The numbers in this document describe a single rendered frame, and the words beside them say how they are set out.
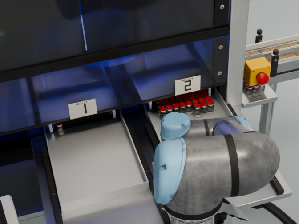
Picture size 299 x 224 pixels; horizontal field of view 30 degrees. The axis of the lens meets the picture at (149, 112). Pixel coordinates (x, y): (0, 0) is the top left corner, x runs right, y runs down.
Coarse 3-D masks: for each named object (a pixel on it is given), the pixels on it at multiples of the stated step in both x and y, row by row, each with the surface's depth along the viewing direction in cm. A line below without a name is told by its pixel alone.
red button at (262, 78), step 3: (258, 75) 181; (261, 75) 180; (264, 75) 180; (267, 75) 181; (258, 78) 181; (261, 78) 180; (264, 78) 180; (267, 78) 181; (258, 81) 181; (261, 81) 180; (264, 81) 181; (267, 81) 182; (261, 84) 182
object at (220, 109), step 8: (216, 88) 192; (216, 96) 193; (144, 104) 187; (216, 104) 190; (224, 104) 186; (152, 112) 189; (192, 112) 188; (216, 112) 187; (224, 112) 187; (152, 120) 186; (160, 120) 186; (152, 128) 182; (160, 128) 183; (160, 136) 180
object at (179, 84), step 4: (196, 76) 176; (176, 80) 175; (180, 80) 175; (184, 80) 175; (192, 80) 176; (196, 80) 177; (176, 84) 176; (180, 84) 176; (184, 84) 177; (192, 84) 178; (196, 84) 178; (176, 88) 177; (180, 88) 177; (184, 88) 178; (188, 88) 178; (192, 88) 179; (196, 88) 179; (176, 92) 178; (180, 92) 178; (184, 92) 179
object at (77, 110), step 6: (78, 102) 169; (84, 102) 170; (90, 102) 170; (72, 108) 170; (78, 108) 170; (84, 108) 171; (90, 108) 172; (96, 108) 173; (72, 114) 171; (78, 114) 172; (84, 114) 173; (90, 114) 173
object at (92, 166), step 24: (120, 120) 187; (48, 144) 180; (72, 144) 179; (96, 144) 179; (120, 144) 178; (72, 168) 171; (96, 168) 171; (120, 168) 170; (72, 192) 164; (96, 192) 164; (120, 192) 161
